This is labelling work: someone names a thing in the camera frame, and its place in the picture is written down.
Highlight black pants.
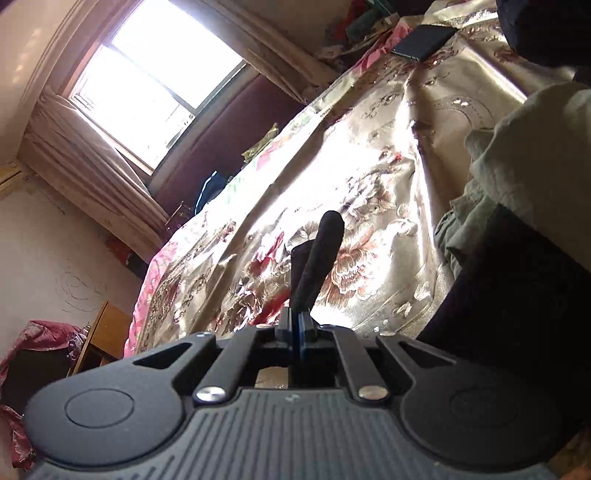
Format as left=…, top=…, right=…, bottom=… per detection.
left=288, top=203, right=591, bottom=462

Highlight red hanging bag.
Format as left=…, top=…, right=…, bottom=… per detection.
left=105, top=235, right=148, bottom=280

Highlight blue item on bench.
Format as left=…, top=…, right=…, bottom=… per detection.
left=194, top=171, right=228, bottom=215

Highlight floral satin bedspread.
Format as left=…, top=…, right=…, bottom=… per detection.
left=123, top=0, right=583, bottom=361

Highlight olive green folded garment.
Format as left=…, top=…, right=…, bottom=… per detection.
left=435, top=82, right=590, bottom=274

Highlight maroon padded window bench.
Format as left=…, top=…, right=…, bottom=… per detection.
left=152, top=76, right=304, bottom=214

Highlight left beige curtain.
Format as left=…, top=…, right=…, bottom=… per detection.
left=18, top=88, right=168, bottom=262

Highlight beige curtain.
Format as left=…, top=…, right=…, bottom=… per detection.
left=175, top=0, right=339, bottom=104
left=18, top=88, right=168, bottom=262

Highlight window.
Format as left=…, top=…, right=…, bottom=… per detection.
left=69, top=1, right=245, bottom=173

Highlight right beige curtain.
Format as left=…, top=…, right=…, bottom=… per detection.
left=175, top=0, right=339, bottom=104

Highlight dark smartphone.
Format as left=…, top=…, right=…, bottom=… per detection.
left=392, top=25, right=458, bottom=62

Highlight cluttered nightstand clothes pile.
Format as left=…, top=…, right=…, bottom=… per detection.
left=315, top=1, right=401, bottom=63

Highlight black clothes pile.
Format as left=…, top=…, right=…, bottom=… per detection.
left=496, top=0, right=590, bottom=67

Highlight wall air conditioner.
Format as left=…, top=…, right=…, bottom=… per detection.
left=0, top=161, right=27, bottom=200

